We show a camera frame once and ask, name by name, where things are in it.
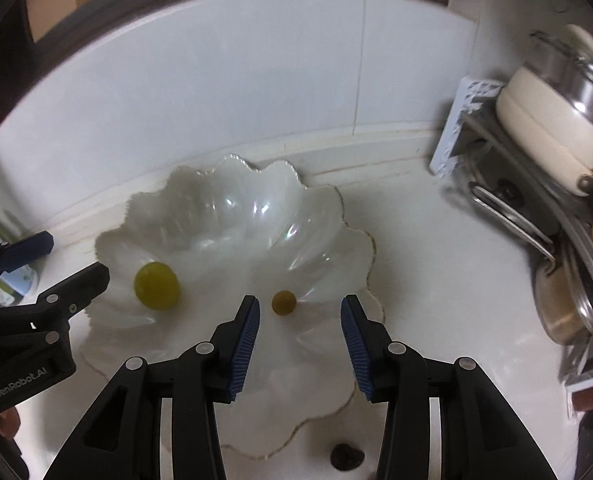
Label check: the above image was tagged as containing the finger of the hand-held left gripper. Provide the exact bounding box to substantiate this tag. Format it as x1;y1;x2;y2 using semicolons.
0;261;111;347
0;230;54;286

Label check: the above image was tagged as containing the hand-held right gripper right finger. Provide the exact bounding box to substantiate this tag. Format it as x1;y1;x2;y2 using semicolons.
340;294;552;480

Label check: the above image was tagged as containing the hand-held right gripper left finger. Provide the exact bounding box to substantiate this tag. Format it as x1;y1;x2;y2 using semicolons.
44;294;261;480

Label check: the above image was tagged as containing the small yellow-brown fruit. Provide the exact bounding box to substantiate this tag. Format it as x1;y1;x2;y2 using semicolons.
271;290;297;316

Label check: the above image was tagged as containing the green grape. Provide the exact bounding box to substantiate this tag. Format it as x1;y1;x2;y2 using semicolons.
134;261;181;310

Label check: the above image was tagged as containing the white shell-shaped bowl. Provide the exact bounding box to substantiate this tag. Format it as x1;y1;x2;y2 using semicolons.
79;155;385;461

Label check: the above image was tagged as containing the person's left hand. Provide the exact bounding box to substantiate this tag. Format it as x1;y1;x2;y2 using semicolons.
0;405;21;441

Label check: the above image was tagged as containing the white and blue pump bottle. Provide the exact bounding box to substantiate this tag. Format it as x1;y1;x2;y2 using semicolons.
0;265;40;309

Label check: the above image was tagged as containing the small dark fruit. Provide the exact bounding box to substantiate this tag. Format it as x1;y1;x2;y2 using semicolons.
330;442;366;472

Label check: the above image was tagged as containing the steel pot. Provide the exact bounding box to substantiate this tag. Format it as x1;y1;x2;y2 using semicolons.
533;240;593;347

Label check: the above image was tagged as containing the white and grey corner rack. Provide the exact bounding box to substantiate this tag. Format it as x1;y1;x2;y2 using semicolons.
429;76;593;393

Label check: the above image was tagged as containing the cream cooking pot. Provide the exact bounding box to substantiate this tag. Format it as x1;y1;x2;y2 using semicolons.
495;67;593;197

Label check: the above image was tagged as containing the steel steamer insert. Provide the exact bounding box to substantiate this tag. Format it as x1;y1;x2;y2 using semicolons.
559;57;593;133

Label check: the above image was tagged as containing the glass lid with cream knob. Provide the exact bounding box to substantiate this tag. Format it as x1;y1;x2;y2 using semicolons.
524;24;593;86

